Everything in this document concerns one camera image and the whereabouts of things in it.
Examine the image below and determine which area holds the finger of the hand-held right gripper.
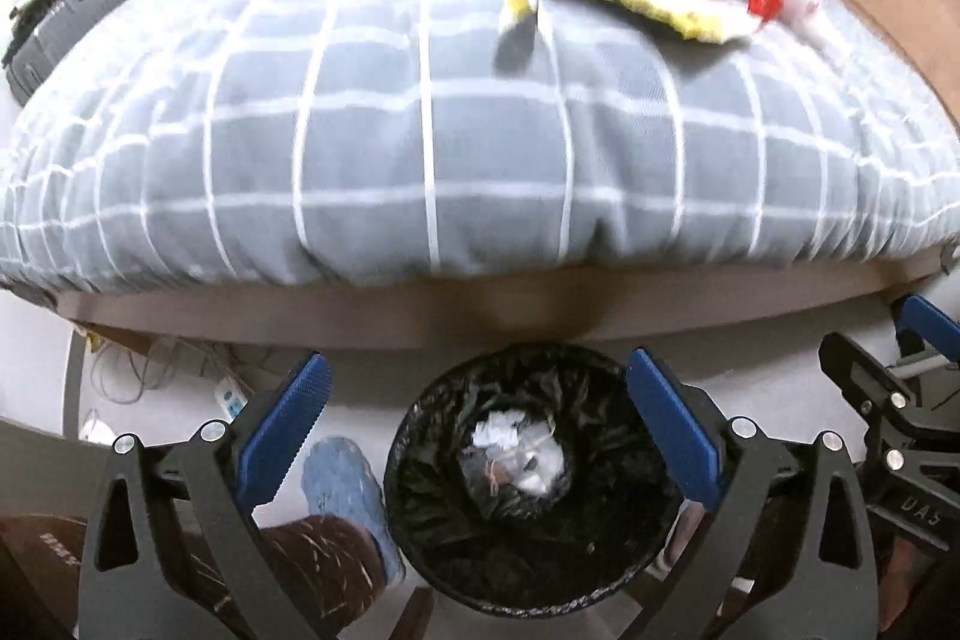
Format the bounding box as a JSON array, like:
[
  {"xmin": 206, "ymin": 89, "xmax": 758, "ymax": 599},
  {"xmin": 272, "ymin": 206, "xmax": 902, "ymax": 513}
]
[
  {"xmin": 819, "ymin": 331, "xmax": 920, "ymax": 440},
  {"xmin": 892, "ymin": 295, "xmax": 960, "ymax": 378}
]

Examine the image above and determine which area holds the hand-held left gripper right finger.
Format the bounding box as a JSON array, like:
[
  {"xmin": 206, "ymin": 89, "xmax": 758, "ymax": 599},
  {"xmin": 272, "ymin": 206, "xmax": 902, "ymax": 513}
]
[{"xmin": 626, "ymin": 347, "xmax": 878, "ymax": 640}]

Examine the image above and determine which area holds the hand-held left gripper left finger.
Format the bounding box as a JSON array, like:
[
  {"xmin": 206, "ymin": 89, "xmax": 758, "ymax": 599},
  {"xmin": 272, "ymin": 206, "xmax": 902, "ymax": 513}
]
[{"xmin": 79, "ymin": 351, "xmax": 335, "ymax": 640}]

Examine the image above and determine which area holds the black bin with bag liner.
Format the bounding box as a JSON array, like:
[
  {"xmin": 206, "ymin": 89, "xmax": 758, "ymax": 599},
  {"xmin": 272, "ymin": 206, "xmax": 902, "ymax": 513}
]
[{"xmin": 382, "ymin": 344, "xmax": 687, "ymax": 615}]

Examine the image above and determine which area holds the white power strip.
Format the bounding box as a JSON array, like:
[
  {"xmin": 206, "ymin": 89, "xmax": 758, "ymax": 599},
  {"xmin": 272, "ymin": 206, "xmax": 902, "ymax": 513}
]
[{"xmin": 214, "ymin": 377, "xmax": 252, "ymax": 420}]

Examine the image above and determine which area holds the blue slipper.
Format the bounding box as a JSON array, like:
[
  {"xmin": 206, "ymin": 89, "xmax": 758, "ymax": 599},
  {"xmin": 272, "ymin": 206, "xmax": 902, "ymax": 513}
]
[{"xmin": 300, "ymin": 437, "xmax": 406, "ymax": 585}]

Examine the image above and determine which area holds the person's patterned trouser leg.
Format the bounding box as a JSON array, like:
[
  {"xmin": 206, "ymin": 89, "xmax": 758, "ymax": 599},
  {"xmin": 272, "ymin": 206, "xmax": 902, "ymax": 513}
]
[{"xmin": 180, "ymin": 512, "xmax": 385, "ymax": 640}]

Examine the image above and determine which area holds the crumpled white wrapper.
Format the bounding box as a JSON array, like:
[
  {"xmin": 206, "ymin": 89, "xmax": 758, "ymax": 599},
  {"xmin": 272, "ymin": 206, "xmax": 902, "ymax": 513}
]
[{"xmin": 472, "ymin": 411, "xmax": 571, "ymax": 498}]

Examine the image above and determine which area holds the grey checked duvet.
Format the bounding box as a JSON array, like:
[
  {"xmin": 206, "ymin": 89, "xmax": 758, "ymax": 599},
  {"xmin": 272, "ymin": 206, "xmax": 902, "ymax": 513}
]
[{"xmin": 0, "ymin": 0, "xmax": 960, "ymax": 296}]

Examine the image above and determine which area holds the grey ribbed case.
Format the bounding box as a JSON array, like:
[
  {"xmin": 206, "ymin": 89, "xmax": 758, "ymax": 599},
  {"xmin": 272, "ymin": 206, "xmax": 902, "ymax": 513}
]
[{"xmin": 6, "ymin": 0, "xmax": 155, "ymax": 103}]

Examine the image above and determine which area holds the wooden bed frame rail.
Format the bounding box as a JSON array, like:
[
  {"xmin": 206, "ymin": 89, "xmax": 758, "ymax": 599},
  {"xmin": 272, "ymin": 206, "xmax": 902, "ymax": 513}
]
[{"xmin": 56, "ymin": 250, "xmax": 946, "ymax": 352}]

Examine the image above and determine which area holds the white cable bundle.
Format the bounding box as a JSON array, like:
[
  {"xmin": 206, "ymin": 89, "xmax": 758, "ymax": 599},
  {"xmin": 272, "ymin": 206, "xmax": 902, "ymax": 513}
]
[{"xmin": 90, "ymin": 340, "xmax": 248, "ymax": 402}]

